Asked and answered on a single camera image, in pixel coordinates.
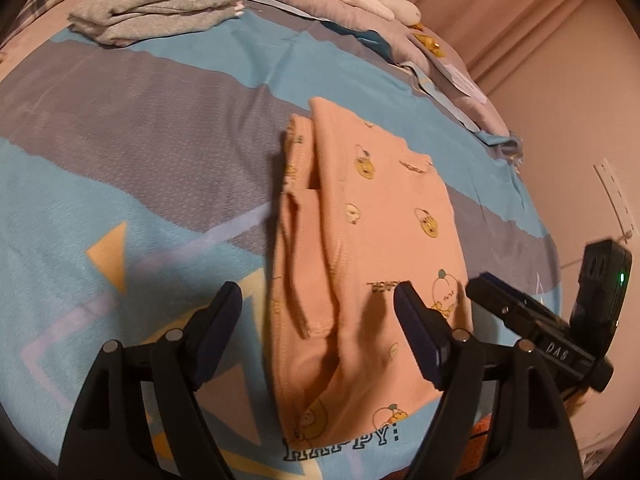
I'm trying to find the pink cartoon print garment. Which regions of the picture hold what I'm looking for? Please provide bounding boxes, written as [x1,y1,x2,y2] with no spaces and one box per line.
[269,96,472,450]

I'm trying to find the folded grey clothes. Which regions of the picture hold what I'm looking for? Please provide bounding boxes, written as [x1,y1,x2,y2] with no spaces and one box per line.
[68,0,244,47]

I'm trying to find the right hand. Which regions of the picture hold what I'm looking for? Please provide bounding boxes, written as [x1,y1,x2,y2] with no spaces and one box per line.
[563,388,593,418]

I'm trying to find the white power strip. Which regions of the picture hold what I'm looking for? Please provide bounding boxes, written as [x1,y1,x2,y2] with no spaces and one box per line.
[593,158,637,240]

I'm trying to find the blue grey patterned bedsheet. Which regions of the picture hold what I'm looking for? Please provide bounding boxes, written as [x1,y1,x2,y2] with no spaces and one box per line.
[1,2,562,479]

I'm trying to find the white paper sheet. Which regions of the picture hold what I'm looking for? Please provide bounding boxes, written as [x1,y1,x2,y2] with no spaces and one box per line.
[442,64,488,104]

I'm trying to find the small yellow plush toy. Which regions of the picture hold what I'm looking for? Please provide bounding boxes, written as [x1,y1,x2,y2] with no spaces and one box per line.
[412,32,446,58]

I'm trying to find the mauve quilt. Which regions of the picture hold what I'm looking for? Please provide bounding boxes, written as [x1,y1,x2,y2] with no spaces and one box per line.
[279,0,510,136]

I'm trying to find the pink curtain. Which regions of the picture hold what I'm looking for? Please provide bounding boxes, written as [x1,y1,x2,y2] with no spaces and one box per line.
[409,0,586,93]

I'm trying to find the black camera box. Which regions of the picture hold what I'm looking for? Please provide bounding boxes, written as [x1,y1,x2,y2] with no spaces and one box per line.
[570,238,632,358]

